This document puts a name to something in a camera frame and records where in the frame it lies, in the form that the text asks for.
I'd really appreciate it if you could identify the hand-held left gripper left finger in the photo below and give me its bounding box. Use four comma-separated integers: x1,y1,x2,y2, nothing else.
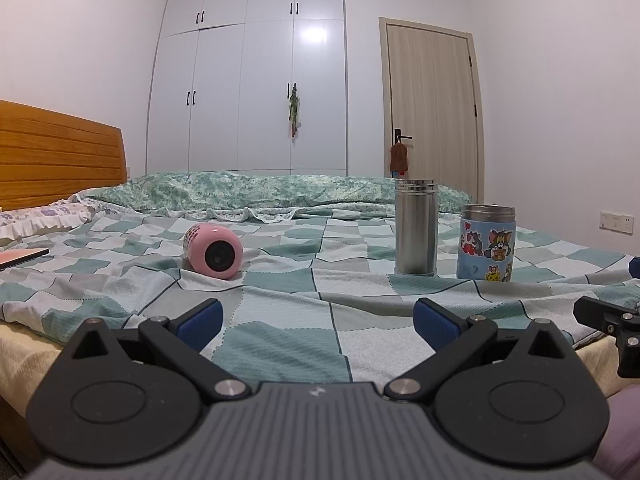
59,298,252,404

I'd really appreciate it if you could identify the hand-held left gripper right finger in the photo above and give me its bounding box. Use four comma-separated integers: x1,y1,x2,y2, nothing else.
383,298,577,404

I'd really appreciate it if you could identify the pink cup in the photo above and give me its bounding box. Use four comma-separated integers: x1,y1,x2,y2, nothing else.
182,223,244,281

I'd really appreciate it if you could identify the blue cartoon print cup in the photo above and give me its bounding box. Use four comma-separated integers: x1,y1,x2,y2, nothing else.
456,203,517,283

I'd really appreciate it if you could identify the tall stainless steel cup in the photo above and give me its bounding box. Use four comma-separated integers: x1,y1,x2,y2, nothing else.
394,178,439,277

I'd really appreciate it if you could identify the checkered green bed sheet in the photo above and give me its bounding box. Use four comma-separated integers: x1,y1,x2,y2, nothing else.
0,204,640,387

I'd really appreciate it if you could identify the purple cloth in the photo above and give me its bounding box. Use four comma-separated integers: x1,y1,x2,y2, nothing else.
592,384,640,480

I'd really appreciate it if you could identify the green floral quilt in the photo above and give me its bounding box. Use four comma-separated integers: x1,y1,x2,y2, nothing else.
82,170,473,218

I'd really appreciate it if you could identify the brown plush pendant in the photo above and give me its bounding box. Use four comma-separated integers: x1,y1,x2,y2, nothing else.
390,141,410,179

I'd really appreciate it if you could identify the beige mattress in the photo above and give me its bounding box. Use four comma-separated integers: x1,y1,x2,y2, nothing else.
0,321,67,413

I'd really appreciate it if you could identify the flat pink book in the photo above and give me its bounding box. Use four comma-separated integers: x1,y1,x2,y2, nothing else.
0,247,50,271

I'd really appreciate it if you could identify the floral pillow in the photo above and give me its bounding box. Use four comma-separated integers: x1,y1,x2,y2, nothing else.
0,196,96,247

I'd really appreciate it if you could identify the light wooden door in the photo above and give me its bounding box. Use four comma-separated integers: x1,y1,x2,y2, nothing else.
378,17,486,203

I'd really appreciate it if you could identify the wooden headboard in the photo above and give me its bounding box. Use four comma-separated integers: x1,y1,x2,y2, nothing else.
0,99,127,211

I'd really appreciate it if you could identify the green hanging ornament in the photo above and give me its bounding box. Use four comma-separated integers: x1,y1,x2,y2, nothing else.
287,89,303,138

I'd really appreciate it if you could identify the white wardrobe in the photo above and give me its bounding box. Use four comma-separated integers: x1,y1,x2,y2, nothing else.
146,0,348,177

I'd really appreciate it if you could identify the white wall socket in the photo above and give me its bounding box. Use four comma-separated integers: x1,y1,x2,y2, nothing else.
599,211,635,234

